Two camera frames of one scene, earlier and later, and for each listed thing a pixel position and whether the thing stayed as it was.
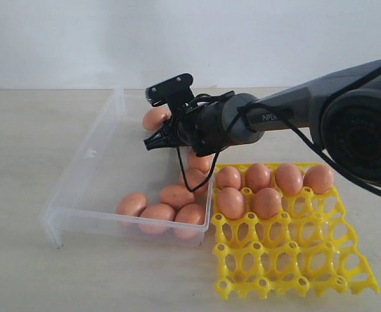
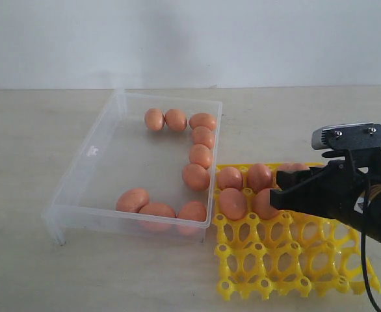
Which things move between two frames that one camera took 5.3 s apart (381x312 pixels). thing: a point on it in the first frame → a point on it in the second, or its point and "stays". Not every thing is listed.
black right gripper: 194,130 → 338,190
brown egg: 231,203 stays
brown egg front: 258,176 stays
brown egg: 267,203 stays
